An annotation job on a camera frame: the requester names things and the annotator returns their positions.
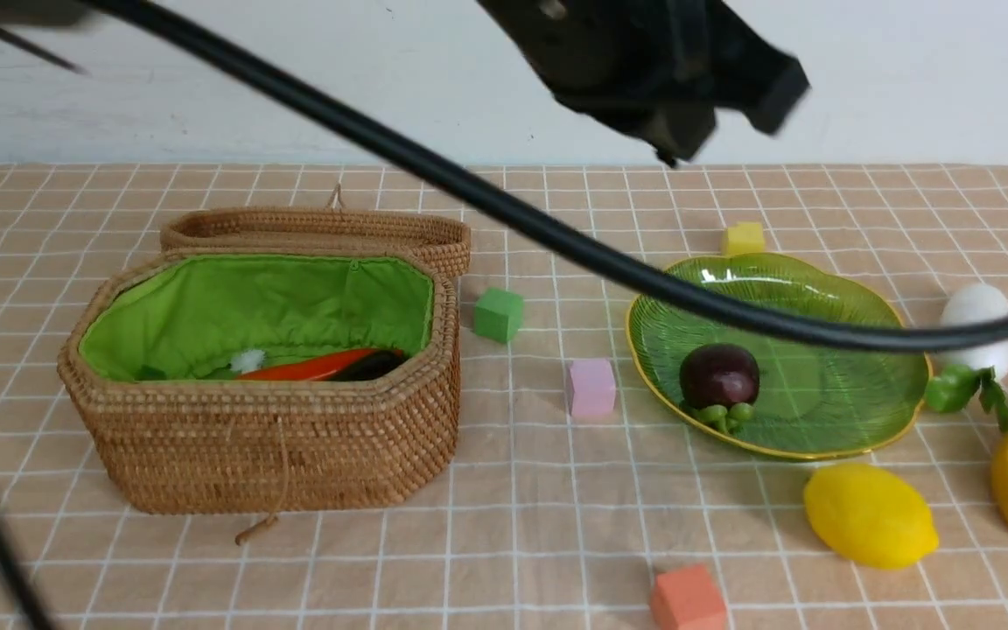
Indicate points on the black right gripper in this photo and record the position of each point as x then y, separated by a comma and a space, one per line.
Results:
657, 71

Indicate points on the yellow lemon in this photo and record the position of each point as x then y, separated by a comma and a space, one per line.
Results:
870, 516

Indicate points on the dark purple mangosteen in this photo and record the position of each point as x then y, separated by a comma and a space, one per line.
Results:
720, 385

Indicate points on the orange carrot with leaves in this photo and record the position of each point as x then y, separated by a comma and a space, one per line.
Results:
312, 370

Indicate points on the dark purple eggplant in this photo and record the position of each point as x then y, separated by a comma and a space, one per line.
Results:
371, 367

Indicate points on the yellow foam cube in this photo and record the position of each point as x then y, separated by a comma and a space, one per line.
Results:
744, 238

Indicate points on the white radish with leaves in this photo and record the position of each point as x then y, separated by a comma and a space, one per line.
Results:
972, 373

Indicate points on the green glass leaf plate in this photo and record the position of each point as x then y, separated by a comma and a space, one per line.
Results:
815, 403

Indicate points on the green foam cube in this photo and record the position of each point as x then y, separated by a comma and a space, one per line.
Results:
498, 315

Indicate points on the pink foam cube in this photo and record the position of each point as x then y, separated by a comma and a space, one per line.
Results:
593, 388

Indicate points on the orange foam cube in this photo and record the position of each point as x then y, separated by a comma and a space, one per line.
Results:
688, 598

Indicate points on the beige checkered tablecloth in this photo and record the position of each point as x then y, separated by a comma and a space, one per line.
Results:
543, 521

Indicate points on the green fabric basket lining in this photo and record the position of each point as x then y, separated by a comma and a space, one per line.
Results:
190, 320

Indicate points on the woven wicker basket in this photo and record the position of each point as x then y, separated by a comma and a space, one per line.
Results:
179, 447

